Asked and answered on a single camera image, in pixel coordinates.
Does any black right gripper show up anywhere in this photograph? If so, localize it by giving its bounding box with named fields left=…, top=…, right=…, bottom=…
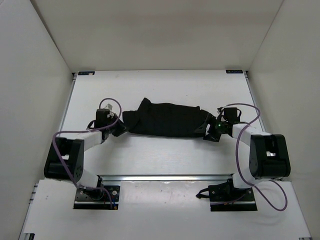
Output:
left=194, top=114, right=227, bottom=142

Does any black pleated skirt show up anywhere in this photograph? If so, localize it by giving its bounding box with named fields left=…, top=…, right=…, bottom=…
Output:
left=122, top=97, right=210, bottom=138

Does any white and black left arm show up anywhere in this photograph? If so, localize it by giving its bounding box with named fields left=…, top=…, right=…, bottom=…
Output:
left=44, top=108, right=127, bottom=201

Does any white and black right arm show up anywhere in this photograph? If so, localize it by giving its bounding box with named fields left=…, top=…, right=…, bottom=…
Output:
left=196, top=104, right=291, bottom=205

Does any blue left corner label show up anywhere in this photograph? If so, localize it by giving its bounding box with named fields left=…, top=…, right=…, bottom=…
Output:
left=77, top=71, right=95, bottom=76

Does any blue corner label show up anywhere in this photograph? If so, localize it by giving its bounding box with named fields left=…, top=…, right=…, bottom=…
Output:
left=225, top=69, right=244, bottom=74
left=77, top=71, right=95, bottom=76

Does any blue right corner label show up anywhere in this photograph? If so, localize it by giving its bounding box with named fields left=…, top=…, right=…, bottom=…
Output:
left=225, top=69, right=244, bottom=74

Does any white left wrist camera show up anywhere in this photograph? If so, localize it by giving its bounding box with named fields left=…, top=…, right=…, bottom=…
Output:
left=104, top=103, right=115, bottom=117

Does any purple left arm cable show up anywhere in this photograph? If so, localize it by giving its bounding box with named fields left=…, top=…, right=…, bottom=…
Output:
left=52, top=97, right=123, bottom=210

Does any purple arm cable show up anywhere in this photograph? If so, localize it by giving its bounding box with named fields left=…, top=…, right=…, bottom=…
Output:
left=52, top=97, right=123, bottom=210
left=209, top=102, right=288, bottom=211

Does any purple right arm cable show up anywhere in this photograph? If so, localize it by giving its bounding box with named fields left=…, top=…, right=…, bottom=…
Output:
left=209, top=102, right=288, bottom=211

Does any aluminium table edge rail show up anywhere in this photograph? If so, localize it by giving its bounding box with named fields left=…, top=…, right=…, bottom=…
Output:
left=101, top=174, right=232, bottom=182

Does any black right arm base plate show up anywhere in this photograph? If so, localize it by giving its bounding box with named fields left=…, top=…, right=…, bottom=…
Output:
left=208, top=182, right=258, bottom=212

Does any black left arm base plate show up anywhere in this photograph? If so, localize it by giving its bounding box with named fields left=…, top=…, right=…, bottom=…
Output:
left=73, top=181, right=121, bottom=211

